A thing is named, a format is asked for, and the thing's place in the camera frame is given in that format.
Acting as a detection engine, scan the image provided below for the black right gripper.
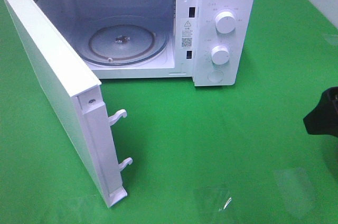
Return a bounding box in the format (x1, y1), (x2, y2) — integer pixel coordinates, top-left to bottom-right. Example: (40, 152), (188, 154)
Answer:
(303, 87), (337, 137)

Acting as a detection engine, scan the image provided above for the round door release button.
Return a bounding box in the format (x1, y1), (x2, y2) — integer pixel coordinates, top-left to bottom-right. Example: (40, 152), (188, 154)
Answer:
(208, 70), (224, 83)

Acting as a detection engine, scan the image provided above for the white microwave door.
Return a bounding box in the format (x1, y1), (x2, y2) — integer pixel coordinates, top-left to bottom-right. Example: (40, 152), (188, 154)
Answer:
(4, 0), (133, 207)

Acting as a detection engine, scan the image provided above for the clear tape patch centre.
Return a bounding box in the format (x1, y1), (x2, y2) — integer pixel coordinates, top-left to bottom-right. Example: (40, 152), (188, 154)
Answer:
(193, 183), (236, 223)

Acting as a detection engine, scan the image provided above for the white microwave oven body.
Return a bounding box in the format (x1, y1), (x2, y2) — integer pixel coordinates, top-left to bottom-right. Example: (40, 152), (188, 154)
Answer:
(33, 0), (254, 87)

